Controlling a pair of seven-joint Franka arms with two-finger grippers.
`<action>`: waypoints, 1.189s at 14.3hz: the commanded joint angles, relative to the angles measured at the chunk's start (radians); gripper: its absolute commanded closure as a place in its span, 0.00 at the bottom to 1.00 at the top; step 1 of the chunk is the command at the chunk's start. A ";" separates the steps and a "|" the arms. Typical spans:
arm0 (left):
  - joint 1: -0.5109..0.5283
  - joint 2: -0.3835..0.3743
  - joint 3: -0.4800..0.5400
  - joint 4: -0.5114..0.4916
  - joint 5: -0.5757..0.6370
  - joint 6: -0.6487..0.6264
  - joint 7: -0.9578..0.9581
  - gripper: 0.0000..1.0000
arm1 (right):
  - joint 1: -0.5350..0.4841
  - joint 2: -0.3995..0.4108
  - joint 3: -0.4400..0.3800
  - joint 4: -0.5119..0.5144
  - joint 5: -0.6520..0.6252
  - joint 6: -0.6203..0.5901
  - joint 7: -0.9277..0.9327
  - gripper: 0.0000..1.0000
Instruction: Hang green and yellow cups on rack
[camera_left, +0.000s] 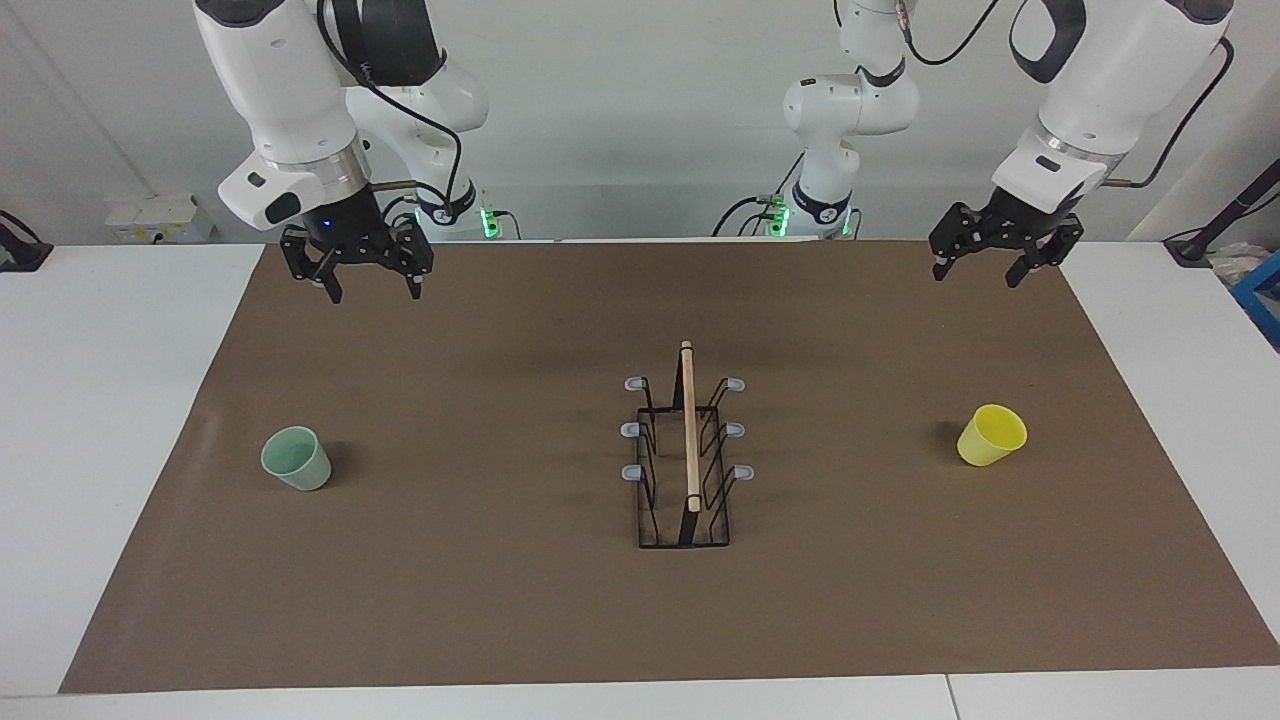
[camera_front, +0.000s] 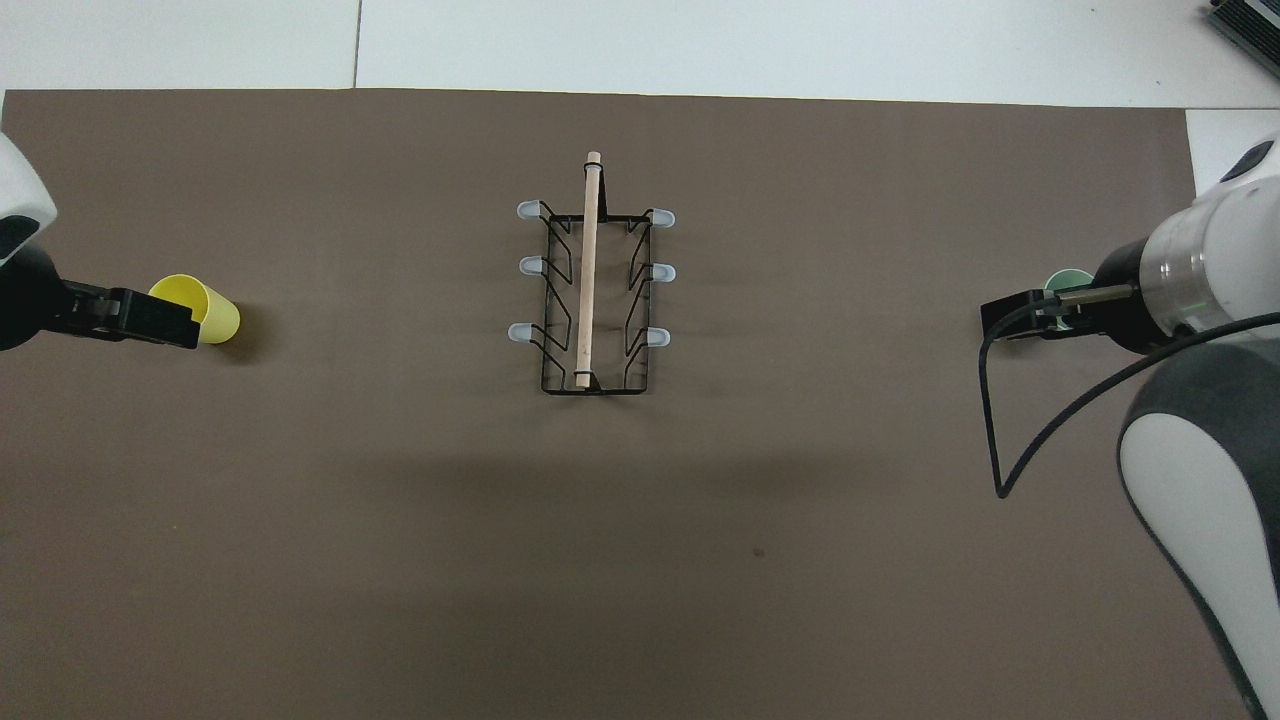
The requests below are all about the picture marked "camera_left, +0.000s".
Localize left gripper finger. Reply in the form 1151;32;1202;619
928;202;1002;282
1005;221;1085;290

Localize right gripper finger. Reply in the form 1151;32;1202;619
280;226;346;304
385;222;436;299

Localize yellow plastic cup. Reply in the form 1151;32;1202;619
956;404;1029;468

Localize pale green plastic cup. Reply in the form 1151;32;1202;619
260;425;333;492

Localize white power strip box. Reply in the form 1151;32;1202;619
104;194;217;245

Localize black stand with pole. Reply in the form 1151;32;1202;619
1164;158;1280;267

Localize crumpled white plastic bag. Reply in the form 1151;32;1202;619
1208;242;1273;291

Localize blue box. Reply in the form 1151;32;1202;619
1231;250;1280;351

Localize brown table mat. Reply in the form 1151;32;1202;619
58;240;1280;694

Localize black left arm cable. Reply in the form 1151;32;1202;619
900;0;1236;191

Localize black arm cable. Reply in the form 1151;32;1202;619
900;0;1236;191
318;0;466;226

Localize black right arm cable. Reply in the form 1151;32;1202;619
318;0;466;226

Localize black base cables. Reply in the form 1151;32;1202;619
711;150;807;239

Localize black clamp mount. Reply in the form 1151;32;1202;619
0;209;54;273

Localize black wire cup rack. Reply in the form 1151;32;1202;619
621;340;756;550

